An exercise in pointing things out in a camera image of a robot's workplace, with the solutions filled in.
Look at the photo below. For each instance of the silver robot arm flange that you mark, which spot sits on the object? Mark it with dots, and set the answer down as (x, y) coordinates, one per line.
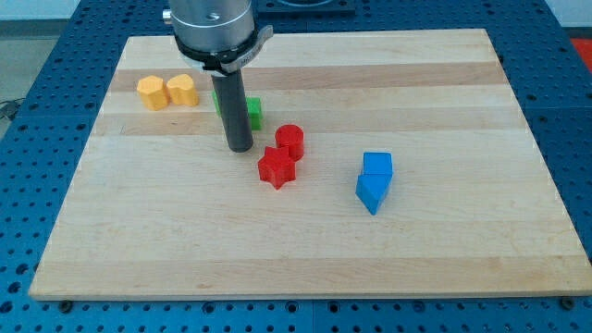
(219, 37)

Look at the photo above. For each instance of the blue triangle block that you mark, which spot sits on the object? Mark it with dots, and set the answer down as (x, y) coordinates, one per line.
(372, 190)

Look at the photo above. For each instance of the yellow hexagon block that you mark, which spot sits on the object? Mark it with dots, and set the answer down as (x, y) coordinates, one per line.
(153, 92)

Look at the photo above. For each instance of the blue cube block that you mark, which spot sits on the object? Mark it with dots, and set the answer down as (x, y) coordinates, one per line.
(377, 163)

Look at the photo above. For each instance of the red star block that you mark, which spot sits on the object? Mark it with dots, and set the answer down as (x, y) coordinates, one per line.
(276, 166)

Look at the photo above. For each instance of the green block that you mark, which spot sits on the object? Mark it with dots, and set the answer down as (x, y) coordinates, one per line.
(216, 103)
(255, 112)

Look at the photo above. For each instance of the yellow heart block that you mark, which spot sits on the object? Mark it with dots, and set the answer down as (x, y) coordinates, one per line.
(182, 90)

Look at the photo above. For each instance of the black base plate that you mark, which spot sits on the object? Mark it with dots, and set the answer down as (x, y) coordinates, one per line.
(304, 7)

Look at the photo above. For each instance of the red cylinder block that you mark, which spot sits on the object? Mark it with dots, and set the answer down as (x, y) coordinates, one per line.
(291, 136)

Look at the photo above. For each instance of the light wooden board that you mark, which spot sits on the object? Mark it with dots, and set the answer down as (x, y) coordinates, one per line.
(159, 209)

